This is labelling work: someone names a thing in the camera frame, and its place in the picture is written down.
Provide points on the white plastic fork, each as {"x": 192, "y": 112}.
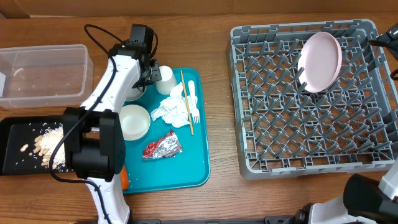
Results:
{"x": 194, "y": 111}

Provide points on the black plastic waste bin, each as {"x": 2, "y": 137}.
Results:
{"x": 17, "y": 131}

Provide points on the wooden chopstick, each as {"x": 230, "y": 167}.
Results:
{"x": 187, "y": 103}

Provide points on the clear plastic storage bin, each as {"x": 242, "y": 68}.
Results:
{"x": 46, "y": 75}

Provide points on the pink round plate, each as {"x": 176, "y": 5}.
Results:
{"x": 321, "y": 60}

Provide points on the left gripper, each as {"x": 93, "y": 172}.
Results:
{"x": 155, "y": 73}

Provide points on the grey bowl with rice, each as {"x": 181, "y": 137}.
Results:
{"x": 135, "y": 94}

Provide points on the pile of peanuts and rice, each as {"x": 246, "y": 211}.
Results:
{"x": 43, "y": 146}

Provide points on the orange carrot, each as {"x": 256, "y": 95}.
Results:
{"x": 124, "y": 178}

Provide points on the white napkin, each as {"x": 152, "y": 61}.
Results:
{"x": 173, "y": 109}

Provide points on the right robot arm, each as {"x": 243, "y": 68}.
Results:
{"x": 364, "y": 200}

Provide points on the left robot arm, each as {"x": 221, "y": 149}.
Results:
{"x": 92, "y": 134}

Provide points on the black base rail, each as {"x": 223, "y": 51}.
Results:
{"x": 214, "y": 221}

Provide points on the white plastic cup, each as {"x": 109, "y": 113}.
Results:
{"x": 167, "y": 82}

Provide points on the teal serving tray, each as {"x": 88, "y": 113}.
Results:
{"x": 189, "y": 168}

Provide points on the white bowl with peanuts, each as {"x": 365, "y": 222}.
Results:
{"x": 135, "y": 122}

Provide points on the silver red foil wrapper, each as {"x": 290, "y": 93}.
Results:
{"x": 167, "y": 146}

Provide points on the grey dishwasher rack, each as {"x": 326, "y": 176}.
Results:
{"x": 282, "y": 130}

